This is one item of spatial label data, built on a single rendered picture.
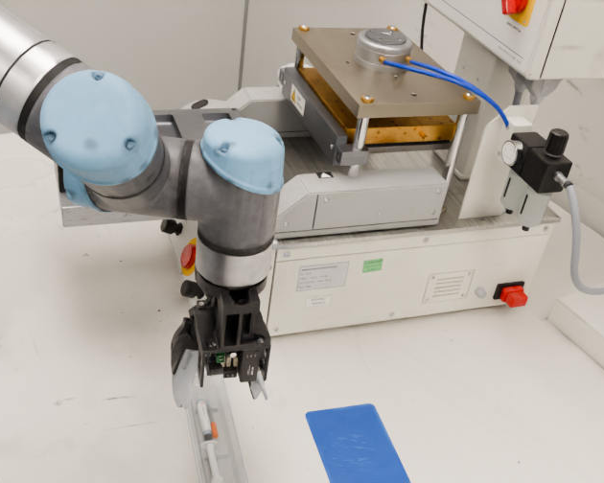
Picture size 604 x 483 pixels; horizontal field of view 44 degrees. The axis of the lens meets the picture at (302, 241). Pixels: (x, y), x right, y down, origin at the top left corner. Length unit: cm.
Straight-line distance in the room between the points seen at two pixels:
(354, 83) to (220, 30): 169
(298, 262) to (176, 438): 28
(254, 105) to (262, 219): 53
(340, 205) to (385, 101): 15
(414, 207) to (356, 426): 31
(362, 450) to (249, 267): 36
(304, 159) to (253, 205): 52
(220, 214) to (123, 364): 43
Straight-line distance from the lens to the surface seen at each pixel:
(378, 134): 104
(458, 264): 115
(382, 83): 104
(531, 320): 128
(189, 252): 117
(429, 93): 104
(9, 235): 131
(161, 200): 68
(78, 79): 55
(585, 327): 124
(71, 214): 98
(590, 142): 158
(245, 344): 76
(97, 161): 54
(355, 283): 108
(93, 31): 252
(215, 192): 67
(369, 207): 102
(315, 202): 98
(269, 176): 67
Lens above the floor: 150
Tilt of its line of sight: 35 degrees down
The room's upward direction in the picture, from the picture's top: 9 degrees clockwise
